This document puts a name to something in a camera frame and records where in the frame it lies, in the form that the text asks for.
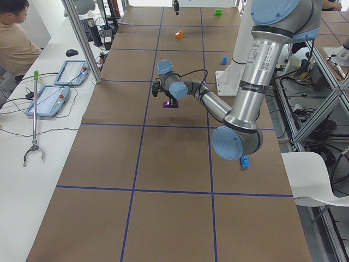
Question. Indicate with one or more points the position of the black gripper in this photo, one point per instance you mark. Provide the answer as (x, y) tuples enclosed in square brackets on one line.
[(176, 5), (171, 98)]

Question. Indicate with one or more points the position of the purple trapezoid block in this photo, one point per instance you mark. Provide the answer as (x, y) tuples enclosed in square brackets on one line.
[(166, 105)]

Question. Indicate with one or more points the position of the orange trapezoid block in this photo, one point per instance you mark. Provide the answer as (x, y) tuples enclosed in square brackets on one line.
[(179, 34)]

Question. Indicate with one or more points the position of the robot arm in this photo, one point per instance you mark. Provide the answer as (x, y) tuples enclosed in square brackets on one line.
[(183, 3), (275, 24)]

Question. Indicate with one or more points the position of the green double stud block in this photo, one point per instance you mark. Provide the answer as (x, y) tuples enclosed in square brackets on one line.
[(218, 12)]

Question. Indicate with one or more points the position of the black water bottle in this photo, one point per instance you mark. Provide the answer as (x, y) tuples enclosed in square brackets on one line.
[(95, 33)]

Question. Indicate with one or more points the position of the brown paper table mat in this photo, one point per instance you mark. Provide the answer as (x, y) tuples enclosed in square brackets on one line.
[(142, 183)]

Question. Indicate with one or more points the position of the blue block far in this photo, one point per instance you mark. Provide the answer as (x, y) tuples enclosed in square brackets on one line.
[(244, 161)]

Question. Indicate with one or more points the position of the black keyboard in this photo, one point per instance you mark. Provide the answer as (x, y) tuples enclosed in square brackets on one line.
[(86, 25)]

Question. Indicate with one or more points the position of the far teach pendant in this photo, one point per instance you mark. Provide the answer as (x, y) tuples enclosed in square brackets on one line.
[(72, 72)]

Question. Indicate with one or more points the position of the teach pendant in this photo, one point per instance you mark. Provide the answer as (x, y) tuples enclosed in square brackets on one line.
[(72, 72), (51, 99)]

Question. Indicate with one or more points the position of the black computer mouse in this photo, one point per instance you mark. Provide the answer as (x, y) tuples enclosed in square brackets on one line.
[(71, 52)]

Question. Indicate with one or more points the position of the near teach pendant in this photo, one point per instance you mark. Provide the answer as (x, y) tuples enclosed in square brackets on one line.
[(51, 99)]

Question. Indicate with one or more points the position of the person in beige shirt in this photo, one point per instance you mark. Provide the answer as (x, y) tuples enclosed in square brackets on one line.
[(18, 52)]

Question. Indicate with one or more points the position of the white chair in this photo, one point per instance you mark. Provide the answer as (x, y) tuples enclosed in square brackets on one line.
[(309, 180)]

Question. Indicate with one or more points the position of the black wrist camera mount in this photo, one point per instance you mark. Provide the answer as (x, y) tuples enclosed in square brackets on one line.
[(156, 87)]

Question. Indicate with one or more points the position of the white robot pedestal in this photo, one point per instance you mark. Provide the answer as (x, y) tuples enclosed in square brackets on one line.
[(227, 81)]

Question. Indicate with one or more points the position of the aluminium frame post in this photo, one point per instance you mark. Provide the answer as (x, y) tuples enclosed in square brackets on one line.
[(82, 39)]

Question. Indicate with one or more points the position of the green handled grabber tool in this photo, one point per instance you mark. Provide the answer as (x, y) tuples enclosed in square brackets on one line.
[(35, 147)]

